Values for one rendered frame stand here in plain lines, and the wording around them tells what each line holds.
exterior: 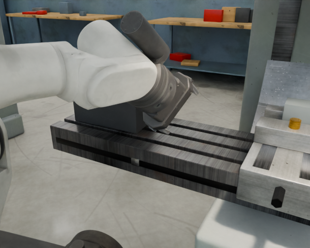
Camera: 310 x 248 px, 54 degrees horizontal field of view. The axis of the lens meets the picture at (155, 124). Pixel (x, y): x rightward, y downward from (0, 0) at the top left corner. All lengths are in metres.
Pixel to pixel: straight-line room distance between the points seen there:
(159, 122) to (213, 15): 4.00
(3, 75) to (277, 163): 0.49
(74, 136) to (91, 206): 1.20
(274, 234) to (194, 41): 4.74
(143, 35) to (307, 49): 0.74
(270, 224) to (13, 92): 0.56
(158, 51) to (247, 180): 0.29
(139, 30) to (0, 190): 0.46
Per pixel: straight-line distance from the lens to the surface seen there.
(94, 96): 0.38
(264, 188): 0.60
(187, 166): 0.73
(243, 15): 4.49
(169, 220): 1.93
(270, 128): 0.67
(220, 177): 0.72
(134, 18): 0.43
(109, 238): 0.99
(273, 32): 1.09
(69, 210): 2.07
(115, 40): 0.43
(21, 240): 1.09
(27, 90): 0.36
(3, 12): 7.86
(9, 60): 0.35
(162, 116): 0.57
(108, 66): 0.37
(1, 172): 0.71
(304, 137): 0.67
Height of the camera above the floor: 1.28
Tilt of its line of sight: 24 degrees down
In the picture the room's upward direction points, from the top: straight up
